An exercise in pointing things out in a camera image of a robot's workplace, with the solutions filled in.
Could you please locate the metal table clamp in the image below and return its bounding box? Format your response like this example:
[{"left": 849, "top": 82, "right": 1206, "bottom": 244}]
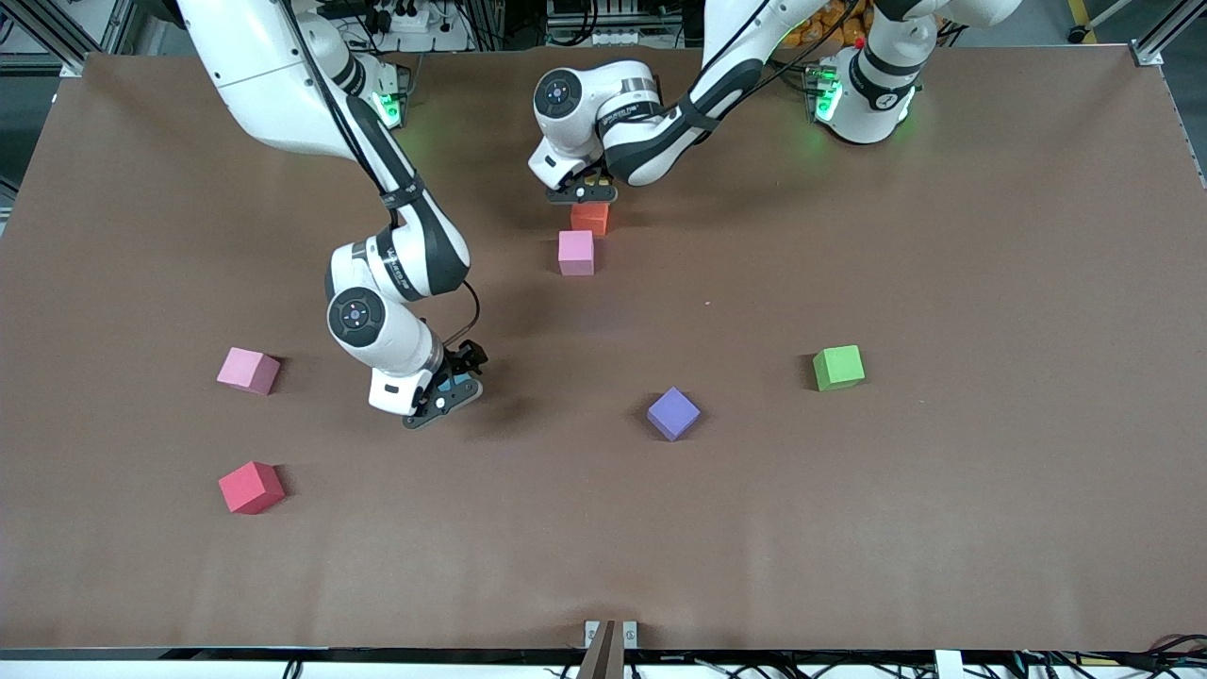
[{"left": 577, "top": 620, "right": 638, "bottom": 679}]

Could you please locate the pink foam block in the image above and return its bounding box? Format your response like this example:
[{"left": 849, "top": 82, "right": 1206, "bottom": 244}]
[
  {"left": 558, "top": 230, "right": 596, "bottom": 277},
  {"left": 216, "top": 347, "right": 282, "bottom": 396}
]

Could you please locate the green foam block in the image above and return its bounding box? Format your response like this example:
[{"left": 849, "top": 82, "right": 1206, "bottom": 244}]
[{"left": 813, "top": 344, "right": 867, "bottom": 392}]

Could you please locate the white power strip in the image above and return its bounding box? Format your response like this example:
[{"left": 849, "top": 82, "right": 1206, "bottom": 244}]
[
  {"left": 550, "top": 25, "right": 663, "bottom": 49},
  {"left": 372, "top": 6, "right": 455, "bottom": 35}
]

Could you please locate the aluminium frame post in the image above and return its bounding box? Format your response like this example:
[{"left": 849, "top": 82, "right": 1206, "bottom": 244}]
[
  {"left": 1130, "top": 0, "right": 1207, "bottom": 68},
  {"left": 17, "top": 0, "right": 128, "bottom": 76}
]

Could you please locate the brown table cover sheet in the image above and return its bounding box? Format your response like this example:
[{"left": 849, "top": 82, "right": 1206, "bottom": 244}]
[{"left": 0, "top": 47, "right": 1207, "bottom": 654}]

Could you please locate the bag of orange items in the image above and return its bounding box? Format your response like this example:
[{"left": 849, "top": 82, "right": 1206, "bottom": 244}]
[{"left": 783, "top": 0, "right": 873, "bottom": 48}]

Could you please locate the red foam block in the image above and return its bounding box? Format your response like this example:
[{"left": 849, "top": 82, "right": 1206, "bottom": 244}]
[{"left": 218, "top": 460, "right": 286, "bottom": 515}]

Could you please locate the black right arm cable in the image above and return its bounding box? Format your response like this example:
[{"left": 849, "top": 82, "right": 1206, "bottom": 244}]
[{"left": 278, "top": 0, "right": 484, "bottom": 352}]

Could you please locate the purple foam block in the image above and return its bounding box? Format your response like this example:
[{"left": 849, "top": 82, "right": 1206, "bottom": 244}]
[{"left": 647, "top": 386, "right": 702, "bottom": 442}]

